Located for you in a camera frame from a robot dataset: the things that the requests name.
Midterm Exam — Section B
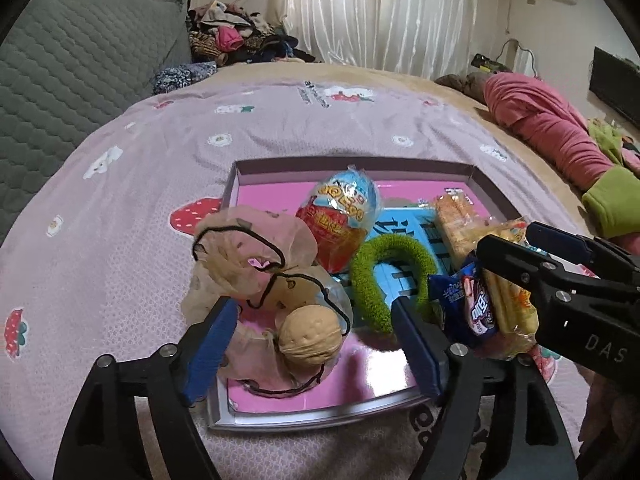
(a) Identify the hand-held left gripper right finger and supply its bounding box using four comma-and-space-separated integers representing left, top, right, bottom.
391, 297, 578, 480

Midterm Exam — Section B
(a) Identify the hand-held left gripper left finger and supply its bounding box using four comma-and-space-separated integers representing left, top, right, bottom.
52, 296, 240, 480

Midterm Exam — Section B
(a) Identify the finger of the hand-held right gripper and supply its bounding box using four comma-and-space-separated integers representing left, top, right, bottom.
525, 221, 640, 287
474, 233, 572, 307

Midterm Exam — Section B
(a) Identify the yellow snack packet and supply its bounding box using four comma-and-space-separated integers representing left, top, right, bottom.
480, 216, 542, 361

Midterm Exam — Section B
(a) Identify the blue cookie packet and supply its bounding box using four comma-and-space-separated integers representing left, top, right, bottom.
427, 255, 501, 350

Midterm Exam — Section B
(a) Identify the green fuzzy hair scrunchie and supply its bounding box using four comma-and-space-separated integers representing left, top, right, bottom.
349, 234, 441, 336

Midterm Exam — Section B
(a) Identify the beige sheer hair scrunchie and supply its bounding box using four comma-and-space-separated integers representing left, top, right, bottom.
181, 205, 355, 396

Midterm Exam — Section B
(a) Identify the walnut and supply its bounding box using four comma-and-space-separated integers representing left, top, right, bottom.
277, 305, 345, 367

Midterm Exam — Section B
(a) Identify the large red blue surprise egg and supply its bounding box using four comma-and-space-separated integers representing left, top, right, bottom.
295, 167, 383, 275

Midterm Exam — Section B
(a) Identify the shallow dark cardboard box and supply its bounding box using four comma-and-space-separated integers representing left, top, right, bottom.
207, 156, 526, 431

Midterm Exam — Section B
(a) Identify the pink and blue book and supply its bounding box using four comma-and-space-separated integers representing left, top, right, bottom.
227, 180, 506, 413

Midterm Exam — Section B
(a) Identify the green fleece cloth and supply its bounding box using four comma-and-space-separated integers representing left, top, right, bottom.
581, 117, 640, 240

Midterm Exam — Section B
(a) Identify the pink fleece blanket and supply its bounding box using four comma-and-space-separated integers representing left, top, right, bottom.
482, 72, 640, 191

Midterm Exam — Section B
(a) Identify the beige bed sheet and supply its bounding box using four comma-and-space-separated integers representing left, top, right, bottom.
200, 62, 640, 241

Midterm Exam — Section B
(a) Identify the black television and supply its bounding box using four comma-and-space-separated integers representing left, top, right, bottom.
590, 46, 640, 128

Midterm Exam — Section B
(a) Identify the purple strawberry print blanket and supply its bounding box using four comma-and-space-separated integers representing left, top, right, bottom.
0, 80, 601, 480

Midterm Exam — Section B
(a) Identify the brown cloth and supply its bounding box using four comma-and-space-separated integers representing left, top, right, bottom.
435, 72, 493, 98

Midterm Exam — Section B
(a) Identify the black yellow device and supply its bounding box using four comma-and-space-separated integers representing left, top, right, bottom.
471, 53, 513, 73

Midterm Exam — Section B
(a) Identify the blue patterned cloth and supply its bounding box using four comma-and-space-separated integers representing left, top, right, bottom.
151, 61, 218, 95

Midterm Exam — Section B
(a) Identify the white curtain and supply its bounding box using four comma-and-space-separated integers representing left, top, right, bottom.
267, 0, 481, 81

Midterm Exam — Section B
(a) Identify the grey quilted headboard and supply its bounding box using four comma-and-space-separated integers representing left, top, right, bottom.
0, 0, 193, 246

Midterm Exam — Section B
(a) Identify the pile of clothes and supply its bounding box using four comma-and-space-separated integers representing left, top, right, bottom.
186, 0, 317, 67

